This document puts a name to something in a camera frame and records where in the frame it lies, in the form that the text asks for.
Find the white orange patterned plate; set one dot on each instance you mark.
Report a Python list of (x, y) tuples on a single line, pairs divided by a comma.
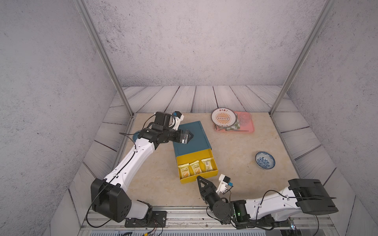
[(223, 117)]

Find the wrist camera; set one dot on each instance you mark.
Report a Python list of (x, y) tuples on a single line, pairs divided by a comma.
[(225, 184), (178, 118)]

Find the yellow cookie packet two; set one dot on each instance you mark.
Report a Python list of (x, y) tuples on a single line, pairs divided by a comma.
[(195, 166)]

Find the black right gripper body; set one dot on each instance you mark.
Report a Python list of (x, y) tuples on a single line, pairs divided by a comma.
[(211, 198)]

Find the clear pink plastic cup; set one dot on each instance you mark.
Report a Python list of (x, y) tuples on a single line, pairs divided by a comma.
[(244, 118)]

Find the blue white ceramic bowl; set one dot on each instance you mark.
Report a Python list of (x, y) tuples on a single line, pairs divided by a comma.
[(265, 160)]

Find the yellow cookie packet one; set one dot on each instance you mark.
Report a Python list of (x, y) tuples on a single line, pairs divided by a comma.
[(184, 170)]

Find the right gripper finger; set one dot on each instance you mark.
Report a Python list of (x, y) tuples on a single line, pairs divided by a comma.
[(201, 182), (208, 184)]

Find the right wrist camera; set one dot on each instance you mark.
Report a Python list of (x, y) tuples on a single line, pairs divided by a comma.
[(225, 184)]

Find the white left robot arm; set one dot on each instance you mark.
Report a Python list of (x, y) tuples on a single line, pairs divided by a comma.
[(109, 196)]

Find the metal frame post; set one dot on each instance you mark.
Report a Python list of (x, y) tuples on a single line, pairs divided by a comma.
[(314, 33), (85, 15)]

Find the right metal frame post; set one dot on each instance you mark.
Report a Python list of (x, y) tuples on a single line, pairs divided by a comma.
[(314, 33)]

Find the yellow cookie packet three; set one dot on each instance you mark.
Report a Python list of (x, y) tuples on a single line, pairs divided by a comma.
[(208, 164)]

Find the teal drawer cabinet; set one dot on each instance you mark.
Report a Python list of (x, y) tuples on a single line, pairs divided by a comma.
[(197, 139)]

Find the yellow drawer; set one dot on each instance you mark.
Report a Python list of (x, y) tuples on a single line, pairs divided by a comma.
[(189, 158)]

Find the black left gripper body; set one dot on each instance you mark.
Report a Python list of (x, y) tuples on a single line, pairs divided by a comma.
[(175, 136)]

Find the pink plastic tray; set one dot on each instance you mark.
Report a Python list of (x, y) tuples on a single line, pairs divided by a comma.
[(236, 127)]

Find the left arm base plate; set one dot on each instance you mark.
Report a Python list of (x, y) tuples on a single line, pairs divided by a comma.
[(147, 219)]

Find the small blue round plate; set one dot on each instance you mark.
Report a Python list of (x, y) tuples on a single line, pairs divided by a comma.
[(135, 136)]

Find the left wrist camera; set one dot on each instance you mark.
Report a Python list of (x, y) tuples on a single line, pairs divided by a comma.
[(178, 118)]

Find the left metal frame post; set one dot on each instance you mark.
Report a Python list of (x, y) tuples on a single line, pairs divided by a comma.
[(85, 15)]

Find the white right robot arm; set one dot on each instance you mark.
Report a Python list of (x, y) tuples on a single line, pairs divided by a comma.
[(273, 210)]

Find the aluminium mounting rail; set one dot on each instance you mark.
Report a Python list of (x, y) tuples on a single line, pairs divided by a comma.
[(199, 221)]

